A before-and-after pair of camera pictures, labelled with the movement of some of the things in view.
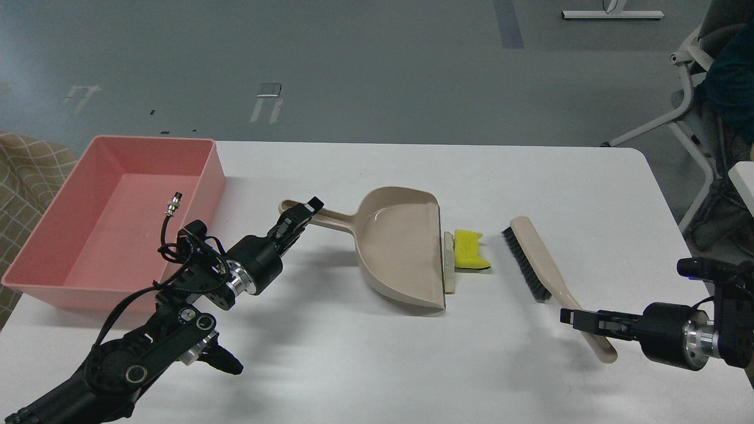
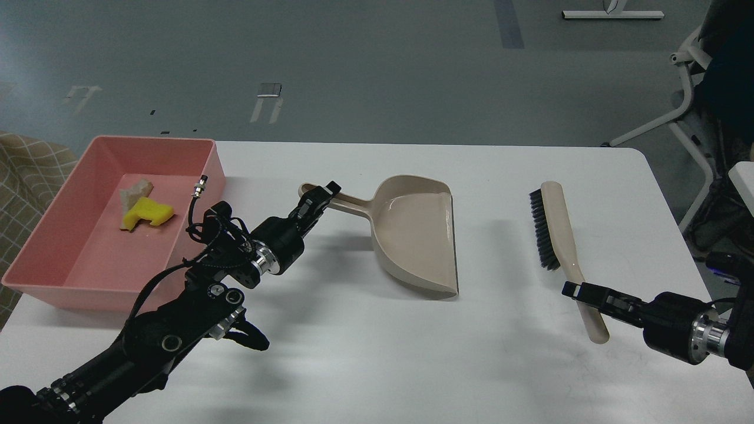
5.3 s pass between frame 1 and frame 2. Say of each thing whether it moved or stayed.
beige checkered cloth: stayed
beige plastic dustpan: moved
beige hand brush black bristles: moved
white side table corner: stayed
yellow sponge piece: moved
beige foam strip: moved
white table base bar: stayed
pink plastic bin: stayed
